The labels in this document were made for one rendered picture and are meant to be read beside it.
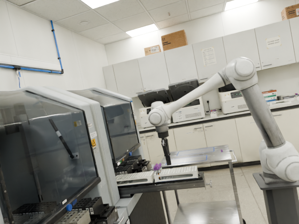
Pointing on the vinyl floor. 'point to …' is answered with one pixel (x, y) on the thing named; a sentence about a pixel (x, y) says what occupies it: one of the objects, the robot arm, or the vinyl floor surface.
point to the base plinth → (228, 166)
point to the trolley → (209, 156)
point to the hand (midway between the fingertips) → (168, 159)
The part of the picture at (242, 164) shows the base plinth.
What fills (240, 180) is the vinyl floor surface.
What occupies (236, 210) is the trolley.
